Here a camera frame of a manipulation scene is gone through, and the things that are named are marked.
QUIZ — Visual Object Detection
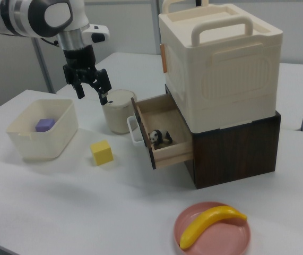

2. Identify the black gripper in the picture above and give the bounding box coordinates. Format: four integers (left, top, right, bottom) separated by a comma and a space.
62, 45, 112, 106

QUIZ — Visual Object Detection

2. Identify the panda toy figure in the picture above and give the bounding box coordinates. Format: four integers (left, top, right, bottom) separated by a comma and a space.
148, 129, 173, 146

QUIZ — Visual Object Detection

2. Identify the yellow cube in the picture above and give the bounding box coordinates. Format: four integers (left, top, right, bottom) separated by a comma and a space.
90, 140, 114, 166

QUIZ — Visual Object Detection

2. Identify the pink plate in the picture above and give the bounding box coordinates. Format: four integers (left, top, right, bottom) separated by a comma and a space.
173, 201, 252, 255

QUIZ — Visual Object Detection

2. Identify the purple cube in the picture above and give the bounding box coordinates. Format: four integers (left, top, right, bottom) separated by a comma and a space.
35, 118, 56, 133

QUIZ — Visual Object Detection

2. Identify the cream lidded trash can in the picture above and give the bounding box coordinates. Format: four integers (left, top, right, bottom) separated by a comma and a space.
102, 89, 137, 134

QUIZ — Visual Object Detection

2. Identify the wooden drawer with white handle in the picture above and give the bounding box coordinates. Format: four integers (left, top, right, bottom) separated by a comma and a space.
126, 92, 195, 169

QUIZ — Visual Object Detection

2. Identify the grey metal pole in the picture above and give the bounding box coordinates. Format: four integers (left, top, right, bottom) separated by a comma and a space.
31, 37, 55, 94

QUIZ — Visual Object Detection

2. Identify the dark wood cabinet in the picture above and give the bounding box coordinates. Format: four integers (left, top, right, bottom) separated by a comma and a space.
164, 84, 282, 190

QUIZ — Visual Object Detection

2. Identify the cream plastic storage box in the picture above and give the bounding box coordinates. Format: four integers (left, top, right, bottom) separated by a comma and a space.
158, 0, 284, 133

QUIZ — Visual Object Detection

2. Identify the yellow banana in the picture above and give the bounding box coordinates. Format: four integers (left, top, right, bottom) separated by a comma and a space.
179, 205, 248, 250

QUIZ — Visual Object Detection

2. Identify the orange storage box latch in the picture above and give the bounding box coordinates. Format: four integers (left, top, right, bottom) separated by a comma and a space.
160, 44, 167, 73

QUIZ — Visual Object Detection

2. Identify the white plastic bin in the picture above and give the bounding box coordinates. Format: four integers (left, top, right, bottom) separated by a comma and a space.
6, 99, 79, 162

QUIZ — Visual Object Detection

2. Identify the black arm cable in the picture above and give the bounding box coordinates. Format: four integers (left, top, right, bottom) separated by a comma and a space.
40, 38, 62, 48

